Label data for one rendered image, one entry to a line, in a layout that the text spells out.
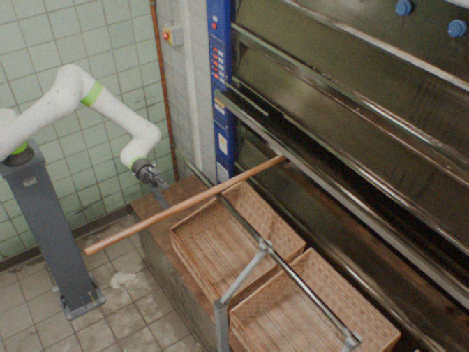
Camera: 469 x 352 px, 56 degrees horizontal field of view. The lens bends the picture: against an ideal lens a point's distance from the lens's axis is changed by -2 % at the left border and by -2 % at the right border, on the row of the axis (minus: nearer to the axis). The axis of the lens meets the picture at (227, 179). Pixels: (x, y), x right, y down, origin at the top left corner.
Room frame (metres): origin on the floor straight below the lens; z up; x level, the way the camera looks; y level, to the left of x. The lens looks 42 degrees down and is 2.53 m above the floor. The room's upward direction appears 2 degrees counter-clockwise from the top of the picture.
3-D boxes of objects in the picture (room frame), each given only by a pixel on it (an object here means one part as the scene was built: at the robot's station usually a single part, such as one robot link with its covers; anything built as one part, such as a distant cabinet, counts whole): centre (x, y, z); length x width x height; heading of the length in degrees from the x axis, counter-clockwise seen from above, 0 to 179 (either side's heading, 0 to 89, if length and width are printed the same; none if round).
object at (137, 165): (1.56, 0.38, 1.19); 0.12 x 0.06 x 0.09; 123
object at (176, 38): (2.39, 0.27, 1.46); 0.10 x 0.07 x 0.10; 32
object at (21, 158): (1.73, 1.03, 1.23); 0.26 x 0.15 x 0.06; 32
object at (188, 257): (1.49, -0.02, 0.72); 0.56 x 0.49 x 0.28; 30
